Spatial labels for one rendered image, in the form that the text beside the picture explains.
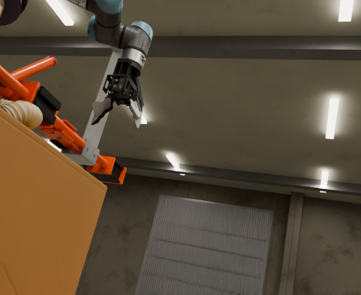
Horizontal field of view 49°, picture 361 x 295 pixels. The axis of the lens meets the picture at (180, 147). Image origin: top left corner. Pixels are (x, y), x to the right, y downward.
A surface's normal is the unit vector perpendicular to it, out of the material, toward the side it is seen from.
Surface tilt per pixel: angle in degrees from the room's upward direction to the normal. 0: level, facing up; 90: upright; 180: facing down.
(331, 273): 90
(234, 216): 90
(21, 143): 90
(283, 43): 90
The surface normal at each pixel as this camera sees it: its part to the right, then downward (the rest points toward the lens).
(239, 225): -0.27, -0.41
